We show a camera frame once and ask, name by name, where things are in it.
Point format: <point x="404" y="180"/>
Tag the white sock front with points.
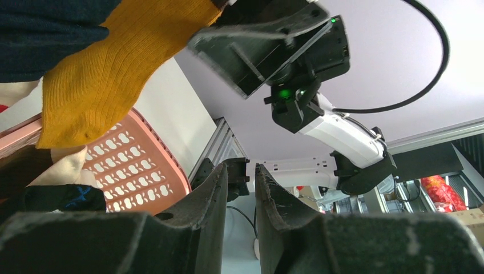
<point x="67" y="168"/>

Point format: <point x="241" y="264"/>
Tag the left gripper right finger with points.
<point x="295" y="238"/>

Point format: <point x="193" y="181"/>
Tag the mustard yellow sock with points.
<point x="90" y="91"/>

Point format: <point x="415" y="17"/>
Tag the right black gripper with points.
<point x="254" y="43"/>

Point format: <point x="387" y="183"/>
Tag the navy lettered sock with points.
<point x="37" y="35"/>

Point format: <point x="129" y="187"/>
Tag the pink plastic laundry basket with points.
<point x="131" y="165"/>

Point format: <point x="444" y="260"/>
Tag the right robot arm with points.
<point x="359" y="160"/>

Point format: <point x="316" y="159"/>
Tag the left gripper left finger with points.
<point x="185" y="238"/>

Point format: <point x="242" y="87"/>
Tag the black patterned sock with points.
<point x="68" y="197"/>

